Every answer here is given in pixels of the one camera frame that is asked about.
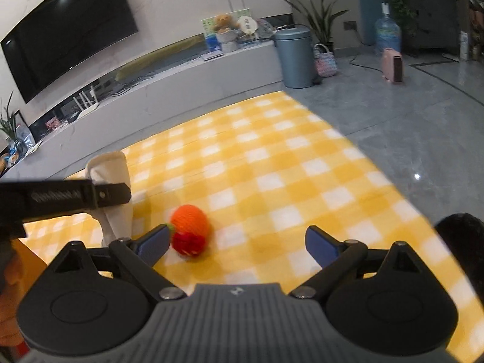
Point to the green picture board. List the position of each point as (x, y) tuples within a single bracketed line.
[(208, 26)]

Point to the marble television console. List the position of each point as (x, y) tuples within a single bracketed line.
[(170, 94)]

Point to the grey blue trash bin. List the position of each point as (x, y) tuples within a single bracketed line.
[(294, 58)]

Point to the brown teddy bear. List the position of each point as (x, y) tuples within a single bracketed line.
[(224, 23)]

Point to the pastel woven basket bag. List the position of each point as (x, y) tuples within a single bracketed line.
[(325, 62)]

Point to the pink space heater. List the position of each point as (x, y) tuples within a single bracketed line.
[(392, 66)]

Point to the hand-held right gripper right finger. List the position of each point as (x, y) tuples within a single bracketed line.
[(321, 245)]

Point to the pink photo card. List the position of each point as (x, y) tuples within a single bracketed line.
[(53, 123)]

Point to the blue water jug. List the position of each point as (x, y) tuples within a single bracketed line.
[(387, 34)]

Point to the white router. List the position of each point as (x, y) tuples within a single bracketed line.
[(87, 107)]

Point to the white cloth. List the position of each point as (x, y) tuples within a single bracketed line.
[(113, 170)]

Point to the black fuzzy round basket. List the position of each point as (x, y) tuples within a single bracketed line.
[(463, 234)]

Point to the yellow checkered mat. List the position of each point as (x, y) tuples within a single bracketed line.
[(283, 174)]

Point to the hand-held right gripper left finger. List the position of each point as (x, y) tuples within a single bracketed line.
[(155, 244)]

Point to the white round hand fan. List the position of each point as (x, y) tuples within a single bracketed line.
[(247, 25)]

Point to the colourful snack bag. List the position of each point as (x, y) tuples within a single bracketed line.
[(8, 158)]

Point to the tall snake plant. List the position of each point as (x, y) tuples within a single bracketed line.
[(321, 19)]

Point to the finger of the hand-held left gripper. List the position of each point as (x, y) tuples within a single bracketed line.
[(113, 194)]

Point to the dark grey cabinet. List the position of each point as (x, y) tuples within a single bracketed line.
[(433, 11)]

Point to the black wall television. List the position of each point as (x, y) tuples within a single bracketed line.
[(72, 34)]

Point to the white flat book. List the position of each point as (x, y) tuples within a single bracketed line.
[(213, 56)]

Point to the decorative plate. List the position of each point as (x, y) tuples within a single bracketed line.
[(265, 29)]

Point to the orange red crochet toy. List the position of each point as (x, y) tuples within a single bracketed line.
[(189, 221)]

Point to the white plastic bag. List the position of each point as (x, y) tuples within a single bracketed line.
[(26, 138)]

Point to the green potted grass plant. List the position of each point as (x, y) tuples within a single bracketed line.
[(9, 124)]

